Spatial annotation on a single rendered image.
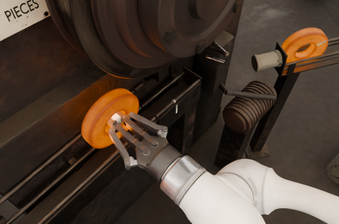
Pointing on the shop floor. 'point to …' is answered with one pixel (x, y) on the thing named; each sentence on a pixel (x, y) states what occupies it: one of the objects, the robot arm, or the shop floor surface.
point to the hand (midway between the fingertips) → (109, 113)
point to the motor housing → (242, 121)
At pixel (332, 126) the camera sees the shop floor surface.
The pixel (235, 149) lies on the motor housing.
